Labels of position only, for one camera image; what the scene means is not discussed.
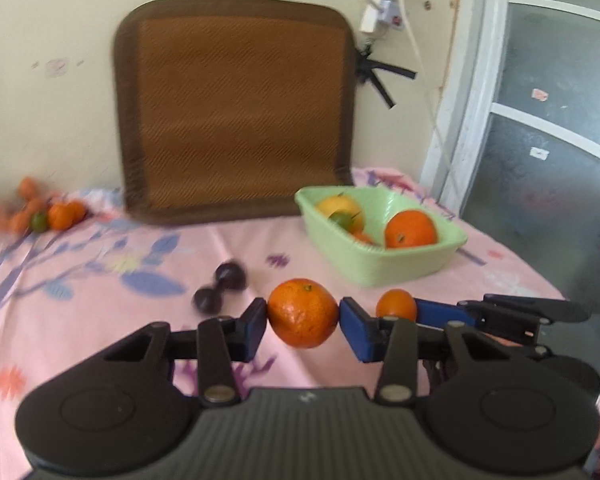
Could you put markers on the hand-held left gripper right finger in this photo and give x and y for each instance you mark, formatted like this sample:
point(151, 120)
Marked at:
point(355, 327)

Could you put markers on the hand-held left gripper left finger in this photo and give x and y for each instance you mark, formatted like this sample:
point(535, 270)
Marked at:
point(254, 330)

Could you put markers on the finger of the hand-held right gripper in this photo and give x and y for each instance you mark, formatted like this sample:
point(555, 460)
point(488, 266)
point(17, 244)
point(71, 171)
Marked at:
point(442, 312)

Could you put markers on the small tangerine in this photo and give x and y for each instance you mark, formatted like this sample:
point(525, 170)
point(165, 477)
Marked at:
point(61, 216)
point(363, 238)
point(79, 211)
point(396, 304)

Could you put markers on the medium tangerine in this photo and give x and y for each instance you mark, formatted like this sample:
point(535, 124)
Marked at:
point(303, 312)

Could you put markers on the light green plastic basin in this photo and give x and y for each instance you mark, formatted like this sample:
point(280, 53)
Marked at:
point(380, 265)

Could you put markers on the large orange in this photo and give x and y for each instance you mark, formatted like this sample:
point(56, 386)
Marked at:
point(411, 230)

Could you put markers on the yellow grapefruit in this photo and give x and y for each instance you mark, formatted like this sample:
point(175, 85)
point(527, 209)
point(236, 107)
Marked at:
point(337, 205)

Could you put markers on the red plum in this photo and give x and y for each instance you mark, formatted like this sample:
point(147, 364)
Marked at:
point(208, 301)

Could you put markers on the dark purple plum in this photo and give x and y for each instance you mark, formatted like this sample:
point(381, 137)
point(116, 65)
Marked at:
point(231, 275)

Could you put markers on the pink printed bedsheet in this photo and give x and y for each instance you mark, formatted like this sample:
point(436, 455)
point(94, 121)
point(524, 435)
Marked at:
point(105, 310)

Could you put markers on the small door sticker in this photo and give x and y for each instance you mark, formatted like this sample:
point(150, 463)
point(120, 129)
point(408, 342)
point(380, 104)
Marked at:
point(539, 153)
point(540, 95)

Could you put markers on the brown woven seat cushion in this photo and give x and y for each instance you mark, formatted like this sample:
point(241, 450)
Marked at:
point(235, 110)

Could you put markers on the white framed glass door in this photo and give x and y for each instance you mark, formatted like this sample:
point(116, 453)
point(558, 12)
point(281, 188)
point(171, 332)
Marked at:
point(545, 110)

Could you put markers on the small green lime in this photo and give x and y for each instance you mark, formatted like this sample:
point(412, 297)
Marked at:
point(39, 222)

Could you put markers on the black ribbon tie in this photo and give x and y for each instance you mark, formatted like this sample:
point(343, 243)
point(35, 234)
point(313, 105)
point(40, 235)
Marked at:
point(380, 72)

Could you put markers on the pile of small tangerines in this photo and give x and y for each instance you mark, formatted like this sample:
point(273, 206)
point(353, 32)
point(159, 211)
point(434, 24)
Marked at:
point(25, 207)

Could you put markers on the white power strip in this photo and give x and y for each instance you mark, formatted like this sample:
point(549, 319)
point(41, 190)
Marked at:
point(382, 2)

